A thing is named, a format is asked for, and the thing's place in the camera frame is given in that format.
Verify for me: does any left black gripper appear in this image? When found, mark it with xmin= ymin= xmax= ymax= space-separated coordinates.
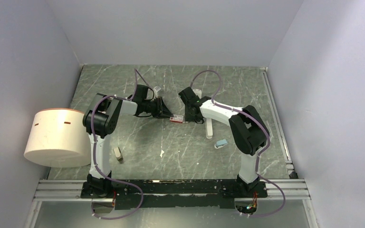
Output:
xmin=142 ymin=96 xmax=173 ymax=119

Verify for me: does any red staple box sleeve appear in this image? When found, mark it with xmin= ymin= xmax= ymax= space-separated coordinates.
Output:
xmin=169 ymin=115 xmax=184 ymax=123

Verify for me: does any long white stapler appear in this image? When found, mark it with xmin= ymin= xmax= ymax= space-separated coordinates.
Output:
xmin=205 ymin=118 xmax=213 ymax=139

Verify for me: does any small blue stapler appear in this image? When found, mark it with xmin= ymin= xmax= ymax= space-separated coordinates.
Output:
xmin=214 ymin=139 xmax=228 ymax=149

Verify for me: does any small beige stapler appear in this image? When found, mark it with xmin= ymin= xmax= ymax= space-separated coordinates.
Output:
xmin=113 ymin=147 xmax=123 ymax=162

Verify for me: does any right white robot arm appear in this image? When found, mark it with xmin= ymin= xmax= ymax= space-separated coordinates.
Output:
xmin=178 ymin=87 xmax=270 ymax=197

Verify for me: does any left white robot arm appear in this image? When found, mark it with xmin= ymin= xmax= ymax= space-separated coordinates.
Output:
xmin=81 ymin=85 xmax=173 ymax=198

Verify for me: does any white cylindrical container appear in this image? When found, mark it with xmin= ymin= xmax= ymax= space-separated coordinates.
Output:
xmin=24 ymin=108 xmax=91 ymax=168

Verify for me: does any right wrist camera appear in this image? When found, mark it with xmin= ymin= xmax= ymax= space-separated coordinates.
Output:
xmin=193 ymin=89 xmax=202 ymax=99

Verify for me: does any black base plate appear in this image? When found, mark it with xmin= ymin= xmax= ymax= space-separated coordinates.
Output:
xmin=80 ymin=177 xmax=268 ymax=210

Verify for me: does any aluminium frame rail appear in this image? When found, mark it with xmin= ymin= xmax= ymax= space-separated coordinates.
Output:
xmin=34 ymin=179 xmax=311 ymax=202

